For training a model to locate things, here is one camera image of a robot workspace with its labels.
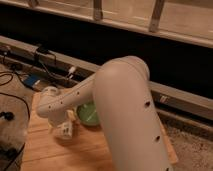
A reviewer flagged black cable on floor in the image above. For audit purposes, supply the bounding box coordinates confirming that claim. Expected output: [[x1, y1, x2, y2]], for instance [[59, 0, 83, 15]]
[[0, 71, 32, 121]]

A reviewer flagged blue box on floor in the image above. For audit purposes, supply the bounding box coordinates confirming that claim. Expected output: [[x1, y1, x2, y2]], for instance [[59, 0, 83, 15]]
[[23, 75, 40, 88]]

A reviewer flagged black power adapter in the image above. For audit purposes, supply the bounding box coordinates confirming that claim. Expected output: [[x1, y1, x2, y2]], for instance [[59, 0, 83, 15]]
[[36, 46, 50, 55]]

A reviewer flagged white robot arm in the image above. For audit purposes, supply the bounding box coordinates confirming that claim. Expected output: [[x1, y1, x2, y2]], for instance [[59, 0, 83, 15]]
[[36, 56, 174, 171]]

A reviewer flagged black round floor plug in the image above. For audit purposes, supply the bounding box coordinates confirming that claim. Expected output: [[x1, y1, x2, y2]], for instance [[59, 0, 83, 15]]
[[0, 112, 14, 121]]

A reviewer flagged white plug adapter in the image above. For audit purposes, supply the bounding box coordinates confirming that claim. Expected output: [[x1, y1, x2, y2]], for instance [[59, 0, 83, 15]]
[[68, 66, 77, 75]]

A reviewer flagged green ceramic bowl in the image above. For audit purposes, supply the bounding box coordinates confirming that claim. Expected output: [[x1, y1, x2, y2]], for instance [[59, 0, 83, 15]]
[[77, 102, 100, 126]]

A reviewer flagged wooden board table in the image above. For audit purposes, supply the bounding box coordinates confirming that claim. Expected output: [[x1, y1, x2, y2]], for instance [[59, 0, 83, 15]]
[[20, 89, 179, 171]]

